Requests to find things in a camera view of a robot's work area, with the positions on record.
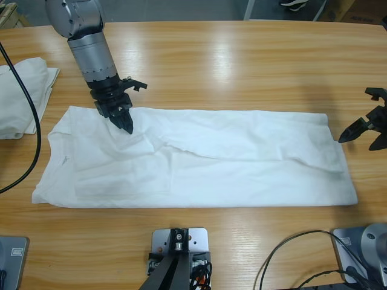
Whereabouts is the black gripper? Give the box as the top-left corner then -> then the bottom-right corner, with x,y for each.
89,76 -> 149,135
337,87 -> 387,152

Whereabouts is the white Unitree T-shirt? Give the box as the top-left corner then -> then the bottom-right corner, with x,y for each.
0,57 -> 61,141
31,106 -> 359,209

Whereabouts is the brown cardboard box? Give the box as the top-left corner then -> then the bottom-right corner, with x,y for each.
317,0 -> 387,26

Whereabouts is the black white shoe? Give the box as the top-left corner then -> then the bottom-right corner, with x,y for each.
279,0 -> 312,13

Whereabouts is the wooden pallet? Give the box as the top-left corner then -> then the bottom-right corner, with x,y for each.
0,2 -> 31,30

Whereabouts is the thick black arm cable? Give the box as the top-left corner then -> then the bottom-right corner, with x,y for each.
0,41 -> 43,195

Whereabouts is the black cable at base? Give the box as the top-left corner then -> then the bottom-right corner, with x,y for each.
253,229 -> 369,290

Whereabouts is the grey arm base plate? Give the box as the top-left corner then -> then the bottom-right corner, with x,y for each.
332,223 -> 387,286
0,236 -> 28,290

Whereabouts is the white metal post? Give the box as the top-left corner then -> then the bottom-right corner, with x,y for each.
243,0 -> 258,21

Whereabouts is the white block with dark post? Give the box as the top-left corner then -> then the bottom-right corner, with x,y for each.
145,227 -> 213,290

